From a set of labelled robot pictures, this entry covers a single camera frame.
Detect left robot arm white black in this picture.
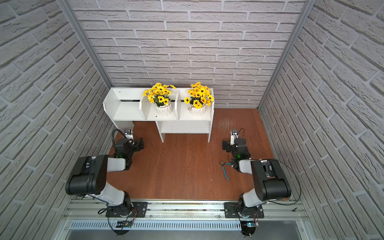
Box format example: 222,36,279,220
65,129,144,218

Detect white wooden shelf unit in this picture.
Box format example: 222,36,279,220
103,88,215,142

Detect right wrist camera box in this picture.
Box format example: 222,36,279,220
230,130,239,145

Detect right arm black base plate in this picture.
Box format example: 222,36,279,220
224,202,265,220

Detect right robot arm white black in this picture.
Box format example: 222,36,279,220
222,138,292,218

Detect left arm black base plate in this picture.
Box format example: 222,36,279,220
106,202,148,218

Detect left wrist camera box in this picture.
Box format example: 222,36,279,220
124,130,134,140

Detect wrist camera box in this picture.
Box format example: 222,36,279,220
124,130,134,140
230,130,239,145

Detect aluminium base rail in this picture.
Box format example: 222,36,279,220
62,199,309,222

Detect sunflower pot white vase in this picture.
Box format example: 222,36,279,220
184,82,215,117
143,83,176,116

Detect white perforated cable tray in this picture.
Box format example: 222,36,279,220
70,220,241,231

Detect blue handled pliers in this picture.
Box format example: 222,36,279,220
219,161,232,181

